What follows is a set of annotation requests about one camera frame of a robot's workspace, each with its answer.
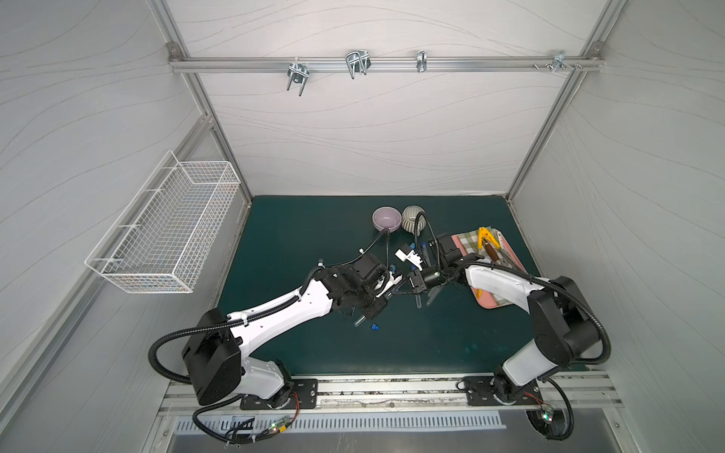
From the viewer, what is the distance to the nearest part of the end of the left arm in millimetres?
557

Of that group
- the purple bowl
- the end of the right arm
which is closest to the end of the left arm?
the end of the right arm

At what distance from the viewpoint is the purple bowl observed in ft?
3.52

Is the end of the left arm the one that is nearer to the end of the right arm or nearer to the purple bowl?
the end of the right arm

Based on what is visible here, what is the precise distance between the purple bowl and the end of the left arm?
0.41 m
